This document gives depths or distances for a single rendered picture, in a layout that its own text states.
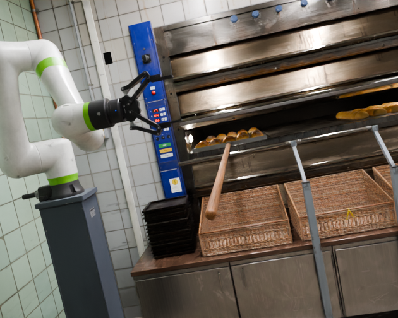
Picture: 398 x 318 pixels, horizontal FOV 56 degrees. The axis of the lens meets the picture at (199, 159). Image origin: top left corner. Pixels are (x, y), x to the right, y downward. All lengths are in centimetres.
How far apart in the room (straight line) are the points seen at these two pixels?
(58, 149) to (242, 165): 146
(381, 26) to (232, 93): 108
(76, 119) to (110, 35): 173
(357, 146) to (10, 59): 220
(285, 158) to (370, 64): 85
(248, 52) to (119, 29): 93
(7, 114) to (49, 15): 160
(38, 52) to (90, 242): 78
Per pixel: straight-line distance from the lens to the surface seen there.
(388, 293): 256
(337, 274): 244
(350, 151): 283
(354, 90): 267
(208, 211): 98
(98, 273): 171
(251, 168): 273
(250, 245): 235
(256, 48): 275
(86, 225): 165
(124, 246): 300
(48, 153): 166
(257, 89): 272
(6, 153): 163
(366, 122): 285
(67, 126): 123
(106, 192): 293
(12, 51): 158
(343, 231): 241
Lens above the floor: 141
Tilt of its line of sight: 6 degrees down
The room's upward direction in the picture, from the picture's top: 11 degrees counter-clockwise
